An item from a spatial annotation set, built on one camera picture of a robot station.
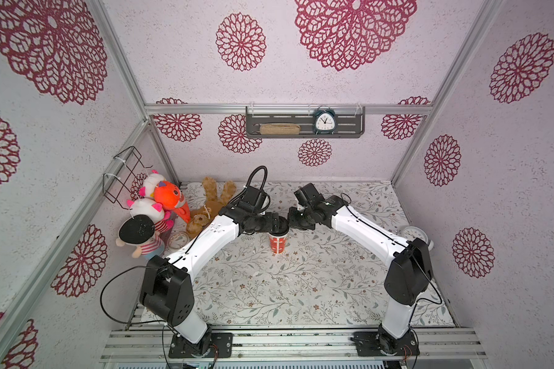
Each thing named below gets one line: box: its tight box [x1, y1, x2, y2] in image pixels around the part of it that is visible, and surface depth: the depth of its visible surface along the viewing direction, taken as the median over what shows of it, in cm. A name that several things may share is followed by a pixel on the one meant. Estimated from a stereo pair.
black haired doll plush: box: [115, 214, 166, 260], surface depth 79 cm
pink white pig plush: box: [126, 197, 175, 234], surface depth 87 cm
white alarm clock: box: [402, 226, 434, 252], surface depth 99 cm
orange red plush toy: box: [153, 179, 191, 223], surface depth 91 cm
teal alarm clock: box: [313, 105, 338, 136], surface depth 92 cm
